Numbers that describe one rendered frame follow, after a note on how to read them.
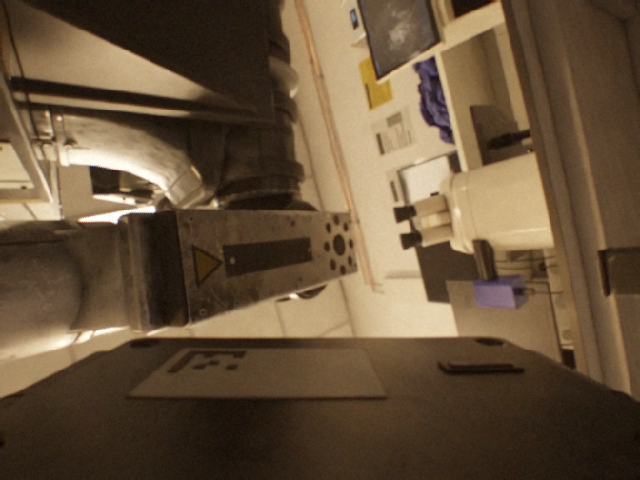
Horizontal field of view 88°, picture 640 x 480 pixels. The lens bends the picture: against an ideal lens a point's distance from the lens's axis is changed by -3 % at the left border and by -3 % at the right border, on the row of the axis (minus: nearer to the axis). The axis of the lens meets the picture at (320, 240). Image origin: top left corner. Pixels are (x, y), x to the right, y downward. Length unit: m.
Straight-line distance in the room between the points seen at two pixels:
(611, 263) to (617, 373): 0.57
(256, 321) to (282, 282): 2.14
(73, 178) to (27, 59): 1.98
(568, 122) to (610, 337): 0.39
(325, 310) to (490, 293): 1.97
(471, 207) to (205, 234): 0.68
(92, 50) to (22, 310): 0.17
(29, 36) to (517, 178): 0.75
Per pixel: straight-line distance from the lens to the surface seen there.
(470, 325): 1.34
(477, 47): 1.83
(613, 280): 0.29
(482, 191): 0.83
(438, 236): 0.91
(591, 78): 1.03
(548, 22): 0.77
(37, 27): 0.27
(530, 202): 0.79
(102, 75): 0.31
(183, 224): 0.24
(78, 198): 2.25
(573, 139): 0.74
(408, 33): 1.30
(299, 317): 2.60
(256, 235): 0.29
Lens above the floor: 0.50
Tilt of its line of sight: 55 degrees up
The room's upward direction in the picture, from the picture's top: 99 degrees counter-clockwise
